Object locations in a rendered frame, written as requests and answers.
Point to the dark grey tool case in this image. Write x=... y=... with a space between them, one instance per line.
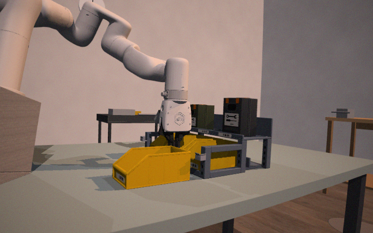
x=239 y=116

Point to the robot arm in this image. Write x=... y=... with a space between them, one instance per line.
x=19 y=17

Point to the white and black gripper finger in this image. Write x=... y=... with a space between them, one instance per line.
x=168 y=135
x=178 y=138

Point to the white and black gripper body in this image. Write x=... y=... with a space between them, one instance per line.
x=177 y=118

